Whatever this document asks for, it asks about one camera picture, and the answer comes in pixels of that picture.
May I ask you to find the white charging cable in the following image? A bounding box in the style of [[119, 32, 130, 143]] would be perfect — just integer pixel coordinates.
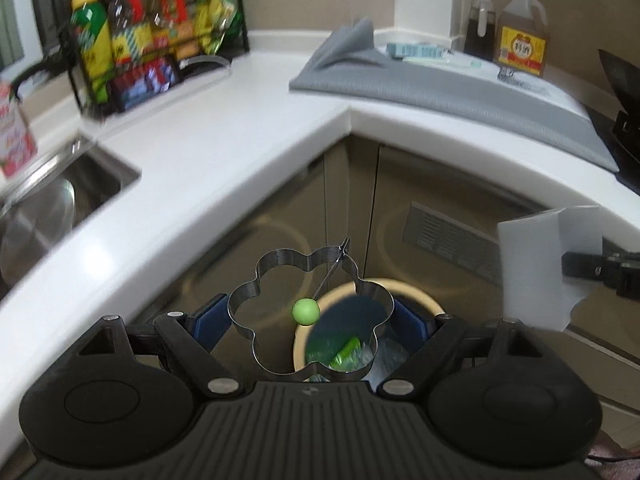
[[177, 54, 236, 79]]

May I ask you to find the amber oil bottle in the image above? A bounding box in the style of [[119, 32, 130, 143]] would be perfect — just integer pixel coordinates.
[[145, 0, 198, 61]]

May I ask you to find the cream blue trash bin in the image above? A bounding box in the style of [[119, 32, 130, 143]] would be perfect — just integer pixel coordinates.
[[293, 278, 444, 385]]

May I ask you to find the dark soy sauce dispenser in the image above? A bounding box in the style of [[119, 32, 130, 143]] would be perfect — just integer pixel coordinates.
[[463, 0, 496, 62]]

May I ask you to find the green snack bag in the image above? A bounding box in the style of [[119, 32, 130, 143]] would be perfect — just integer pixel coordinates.
[[329, 337, 362, 373]]

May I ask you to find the grey counter mat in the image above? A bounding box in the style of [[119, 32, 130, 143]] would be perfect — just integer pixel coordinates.
[[290, 18, 620, 172]]

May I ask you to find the yellow green snack packet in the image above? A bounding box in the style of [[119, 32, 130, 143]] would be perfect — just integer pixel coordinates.
[[193, 0, 241, 55]]

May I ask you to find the red cap sauce bottle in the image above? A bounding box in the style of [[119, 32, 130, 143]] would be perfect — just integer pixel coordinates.
[[106, 0, 153, 66]]

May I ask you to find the teal sponge pack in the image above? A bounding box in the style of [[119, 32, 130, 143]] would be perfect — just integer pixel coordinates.
[[386, 42, 449, 60]]

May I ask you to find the stainless steel sink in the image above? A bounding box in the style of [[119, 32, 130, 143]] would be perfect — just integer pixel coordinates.
[[1, 134, 140, 296]]

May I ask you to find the metal flower egg ring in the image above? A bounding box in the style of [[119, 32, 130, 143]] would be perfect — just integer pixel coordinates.
[[226, 236, 396, 377]]

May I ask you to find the pink dish soap bottle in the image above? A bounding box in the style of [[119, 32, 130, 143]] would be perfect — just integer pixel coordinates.
[[0, 81, 38, 178]]

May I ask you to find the black wok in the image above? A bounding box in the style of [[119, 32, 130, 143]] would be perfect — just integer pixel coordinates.
[[598, 49, 640, 117]]

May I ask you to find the black wire spice rack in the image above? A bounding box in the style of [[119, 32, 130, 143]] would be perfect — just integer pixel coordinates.
[[52, 0, 250, 119]]

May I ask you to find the cooking wine jug yellow label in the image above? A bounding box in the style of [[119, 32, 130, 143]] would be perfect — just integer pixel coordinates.
[[494, 0, 549, 77]]

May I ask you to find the green yellow sauce bottle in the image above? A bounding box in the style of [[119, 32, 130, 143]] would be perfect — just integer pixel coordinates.
[[70, 0, 114, 104]]

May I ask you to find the silver vent grille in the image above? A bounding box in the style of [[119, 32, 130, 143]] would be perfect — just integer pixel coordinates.
[[402, 202, 502, 286]]

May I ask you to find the smartphone showing video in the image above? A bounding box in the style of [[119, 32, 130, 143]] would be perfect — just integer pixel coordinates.
[[107, 56, 183, 113]]

